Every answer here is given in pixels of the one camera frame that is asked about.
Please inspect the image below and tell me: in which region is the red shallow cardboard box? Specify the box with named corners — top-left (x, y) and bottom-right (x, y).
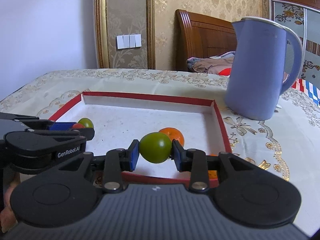
top-left (48, 91), bottom-right (232, 189)

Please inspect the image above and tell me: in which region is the white wall switch panel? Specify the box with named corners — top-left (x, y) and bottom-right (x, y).
top-left (116, 34), bottom-right (142, 49)

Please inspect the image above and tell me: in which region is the person left hand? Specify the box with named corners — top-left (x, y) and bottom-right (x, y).
top-left (1, 174), bottom-right (20, 233)

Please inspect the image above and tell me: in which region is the wooden bed headboard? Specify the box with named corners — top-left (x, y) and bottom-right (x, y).
top-left (175, 9), bottom-right (237, 72)

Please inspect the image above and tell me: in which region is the sliding door wardrobe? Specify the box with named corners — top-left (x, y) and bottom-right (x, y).
top-left (272, 0), bottom-right (320, 87)

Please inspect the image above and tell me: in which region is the colourful striped bedding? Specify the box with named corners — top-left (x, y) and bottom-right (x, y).
top-left (186, 50), bottom-right (320, 107)

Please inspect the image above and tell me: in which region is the gold wall frame moulding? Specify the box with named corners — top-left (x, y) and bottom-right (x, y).
top-left (94, 0), bottom-right (156, 69)

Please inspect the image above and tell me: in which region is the orange mandarin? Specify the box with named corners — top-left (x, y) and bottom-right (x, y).
top-left (208, 170), bottom-right (217, 180)
top-left (159, 127), bottom-right (184, 146)

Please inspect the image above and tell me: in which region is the cream embroidered tablecloth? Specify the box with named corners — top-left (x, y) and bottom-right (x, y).
top-left (1, 69), bottom-right (319, 235)

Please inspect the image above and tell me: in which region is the blue electric kettle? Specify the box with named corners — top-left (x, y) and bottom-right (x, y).
top-left (225, 16), bottom-right (303, 120)

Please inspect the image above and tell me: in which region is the green tomato with stem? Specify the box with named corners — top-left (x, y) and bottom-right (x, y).
top-left (139, 132), bottom-right (172, 164)

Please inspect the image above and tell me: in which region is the red cherry tomato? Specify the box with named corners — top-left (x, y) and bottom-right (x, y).
top-left (72, 123), bottom-right (85, 129)

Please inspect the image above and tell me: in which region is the small green tomato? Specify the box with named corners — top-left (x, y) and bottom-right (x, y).
top-left (78, 118), bottom-right (94, 128)

